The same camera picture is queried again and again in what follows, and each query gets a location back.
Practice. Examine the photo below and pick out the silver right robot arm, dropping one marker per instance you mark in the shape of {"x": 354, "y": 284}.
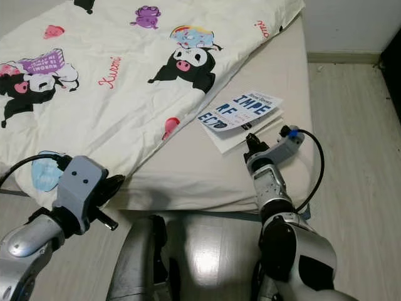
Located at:
{"x": 288, "y": 238}

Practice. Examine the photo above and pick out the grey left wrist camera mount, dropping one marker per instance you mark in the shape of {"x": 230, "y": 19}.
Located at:
{"x": 78, "y": 185}

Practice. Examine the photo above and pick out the silver right robot leg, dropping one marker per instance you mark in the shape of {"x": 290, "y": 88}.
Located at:
{"x": 260, "y": 282}

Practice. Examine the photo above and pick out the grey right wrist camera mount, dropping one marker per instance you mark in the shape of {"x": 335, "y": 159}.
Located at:
{"x": 287, "y": 145}

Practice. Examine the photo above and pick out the black tall cabinet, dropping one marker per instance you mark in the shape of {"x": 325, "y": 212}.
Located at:
{"x": 393, "y": 69}

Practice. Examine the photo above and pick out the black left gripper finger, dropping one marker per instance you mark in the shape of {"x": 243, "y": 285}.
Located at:
{"x": 114, "y": 187}

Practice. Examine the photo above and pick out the beige bed mattress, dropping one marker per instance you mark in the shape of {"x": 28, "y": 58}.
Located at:
{"x": 276, "y": 63}

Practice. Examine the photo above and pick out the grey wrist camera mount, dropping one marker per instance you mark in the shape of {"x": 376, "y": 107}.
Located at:
{"x": 78, "y": 185}
{"x": 287, "y": 145}

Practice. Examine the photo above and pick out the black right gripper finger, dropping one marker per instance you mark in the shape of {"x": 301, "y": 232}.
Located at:
{"x": 252, "y": 142}

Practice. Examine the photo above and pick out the plain white paper booklet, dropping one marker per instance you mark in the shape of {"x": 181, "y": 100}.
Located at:
{"x": 233, "y": 143}

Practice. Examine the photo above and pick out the white blue printed magazine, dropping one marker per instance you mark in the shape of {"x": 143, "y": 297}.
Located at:
{"x": 241, "y": 111}

